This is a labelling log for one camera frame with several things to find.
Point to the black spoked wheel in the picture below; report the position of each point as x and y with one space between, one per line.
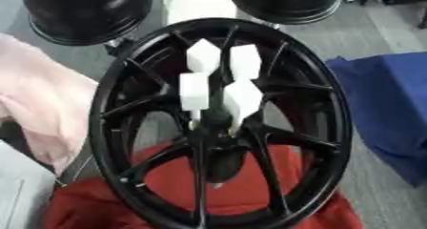
328 112

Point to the white sheet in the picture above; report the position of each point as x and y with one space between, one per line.
197 5

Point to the pink cloth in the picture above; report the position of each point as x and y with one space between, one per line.
44 93

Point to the blue cloth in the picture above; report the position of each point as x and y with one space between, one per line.
383 105

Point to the pale grey cloth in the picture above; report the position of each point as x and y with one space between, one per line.
22 191

